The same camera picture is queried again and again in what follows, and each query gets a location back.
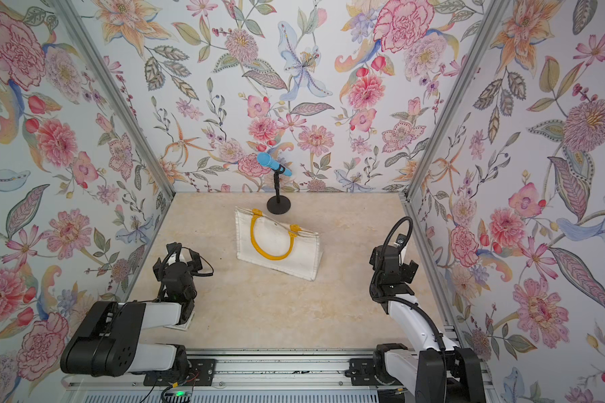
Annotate white canvas pouch yellow handles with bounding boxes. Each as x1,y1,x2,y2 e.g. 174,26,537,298
235,208,323,281

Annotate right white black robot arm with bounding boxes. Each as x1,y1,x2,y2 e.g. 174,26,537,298
370,235,487,402

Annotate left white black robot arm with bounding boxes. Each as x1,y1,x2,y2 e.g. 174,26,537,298
60,243,213,382

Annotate white QR code card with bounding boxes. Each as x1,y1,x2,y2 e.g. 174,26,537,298
167,312,195,331

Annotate blue microphone on black stand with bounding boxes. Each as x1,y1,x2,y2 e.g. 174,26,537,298
256,152,292,215

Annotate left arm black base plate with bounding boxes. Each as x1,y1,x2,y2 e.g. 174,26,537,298
143,359,217,388

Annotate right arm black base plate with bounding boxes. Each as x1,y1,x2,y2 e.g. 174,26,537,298
344,352,418,387

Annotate aluminium front rail frame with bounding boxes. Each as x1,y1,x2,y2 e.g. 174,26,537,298
62,349,414,402

